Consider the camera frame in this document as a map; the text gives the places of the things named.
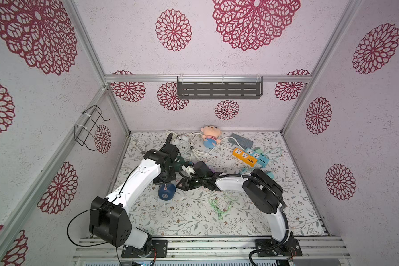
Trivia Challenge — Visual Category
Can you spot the green usb charging cable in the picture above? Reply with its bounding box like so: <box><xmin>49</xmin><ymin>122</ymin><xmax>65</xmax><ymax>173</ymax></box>
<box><xmin>208</xmin><ymin>196</ymin><xmax>235</xmax><ymax>220</ymax></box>

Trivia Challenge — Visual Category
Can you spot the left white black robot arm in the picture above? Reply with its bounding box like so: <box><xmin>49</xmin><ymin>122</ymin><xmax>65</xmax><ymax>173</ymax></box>
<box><xmin>86</xmin><ymin>143</ymin><xmax>180</xmax><ymax>255</ymax></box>

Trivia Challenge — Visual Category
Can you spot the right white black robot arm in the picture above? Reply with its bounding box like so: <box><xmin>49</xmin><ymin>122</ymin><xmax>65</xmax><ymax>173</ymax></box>
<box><xmin>176</xmin><ymin>161</ymin><xmax>303</xmax><ymax>266</ymax></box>

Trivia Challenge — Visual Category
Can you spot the purple power strip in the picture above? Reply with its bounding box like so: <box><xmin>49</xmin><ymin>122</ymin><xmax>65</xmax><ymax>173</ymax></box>
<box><xmin>212</xmin><ymin>170</ymin><xmax>221</xmax><ymax>176</ymax></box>

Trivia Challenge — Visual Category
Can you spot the white alarm clock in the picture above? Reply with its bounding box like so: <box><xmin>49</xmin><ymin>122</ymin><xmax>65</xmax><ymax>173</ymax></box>
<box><xmin>174</xmin><ymin>135</ymin><xmax>190</xmax><ymax>145</ymax></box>

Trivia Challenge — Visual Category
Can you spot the orange power strip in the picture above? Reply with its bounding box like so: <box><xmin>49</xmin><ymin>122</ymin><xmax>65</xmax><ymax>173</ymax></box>
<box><xmin>232</xmin><ymin>148</ymin><xmax>257</xmax><ymax>167</ymax></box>

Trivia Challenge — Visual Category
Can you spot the plush boy doll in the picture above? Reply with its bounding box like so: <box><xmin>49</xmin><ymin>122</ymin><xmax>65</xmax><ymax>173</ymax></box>
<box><xmin>201</xmin><ymin>125</ymin><xmax>222</xmax><ymax>149</ymax></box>

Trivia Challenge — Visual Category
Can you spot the teal power strip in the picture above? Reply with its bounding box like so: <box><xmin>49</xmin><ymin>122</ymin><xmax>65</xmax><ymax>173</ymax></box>
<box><xmin>245</xmin><ymin>148</ymin><xmax>269</xmax><ymax>167</ymax></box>

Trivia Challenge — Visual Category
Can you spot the grey wall shelf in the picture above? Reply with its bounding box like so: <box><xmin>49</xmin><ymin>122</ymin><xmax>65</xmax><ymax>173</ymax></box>
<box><xmin>176</xmin><ymin>76</ymin><xmax>263</xmax><ymax>100</ymax></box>

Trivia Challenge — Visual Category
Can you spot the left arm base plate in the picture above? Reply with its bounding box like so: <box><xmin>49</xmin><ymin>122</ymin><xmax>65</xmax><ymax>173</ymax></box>
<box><xmin>121</xmin><ymin>239</ymin><xmax>168</xmax><ymax>259</ymax></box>

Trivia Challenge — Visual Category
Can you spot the black wire wall rack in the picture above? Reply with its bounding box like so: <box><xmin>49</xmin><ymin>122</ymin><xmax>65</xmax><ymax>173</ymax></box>
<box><xmin>73</xmin><ymin>105</ymin><xmax>112</xmax><ymax>154</ymax></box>

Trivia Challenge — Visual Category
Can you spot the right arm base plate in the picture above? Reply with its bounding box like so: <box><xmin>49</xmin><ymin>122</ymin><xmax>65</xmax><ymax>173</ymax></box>
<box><xmin>255</xmin><ymin>238</ymin><xmax>303</xmax><ymax>257</ymax></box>

